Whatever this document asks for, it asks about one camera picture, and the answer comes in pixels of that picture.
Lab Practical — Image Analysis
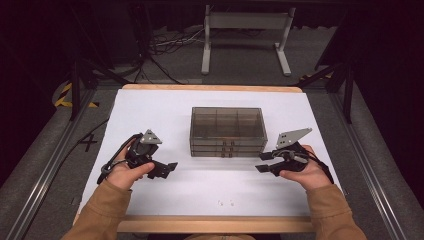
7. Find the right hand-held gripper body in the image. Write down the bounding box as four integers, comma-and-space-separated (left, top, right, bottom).
271, 127, 313, 176

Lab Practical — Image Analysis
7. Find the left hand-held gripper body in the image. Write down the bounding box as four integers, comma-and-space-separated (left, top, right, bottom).
125, 129, 163, 169

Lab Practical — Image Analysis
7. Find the smoky transparent drawer box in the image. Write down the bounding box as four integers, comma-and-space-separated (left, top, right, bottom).
188, 106, 269, 159

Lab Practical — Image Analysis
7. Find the person's right hand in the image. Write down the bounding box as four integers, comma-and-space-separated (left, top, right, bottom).
279, 144, 333, 192

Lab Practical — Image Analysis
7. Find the person's left hand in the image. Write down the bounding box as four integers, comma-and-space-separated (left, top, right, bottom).
106, 139, 156, 191

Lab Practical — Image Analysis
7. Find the white table cover sheet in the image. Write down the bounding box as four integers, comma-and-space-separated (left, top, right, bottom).
77, 88, 343, 218

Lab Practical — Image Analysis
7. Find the black metal stand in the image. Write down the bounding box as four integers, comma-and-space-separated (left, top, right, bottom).
297, 56, 355, 125

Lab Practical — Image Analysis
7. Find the black tripod stand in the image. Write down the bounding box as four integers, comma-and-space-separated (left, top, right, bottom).
67, 49, 132, 122

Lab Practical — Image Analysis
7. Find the thin black floor cable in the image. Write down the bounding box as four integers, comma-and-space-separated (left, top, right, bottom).
59, 117, 112, 162

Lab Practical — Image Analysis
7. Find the aluminium floor rail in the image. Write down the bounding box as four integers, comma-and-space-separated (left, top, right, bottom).
5, 89, 98, 240
327, 92, 408, 240

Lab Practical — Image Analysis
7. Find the bundle of floor cables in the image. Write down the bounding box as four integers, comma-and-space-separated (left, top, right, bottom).
146, 27, 206, 57

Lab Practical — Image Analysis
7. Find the white metal stand frame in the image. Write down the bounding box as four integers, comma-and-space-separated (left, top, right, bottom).
200, 4, 297, 77

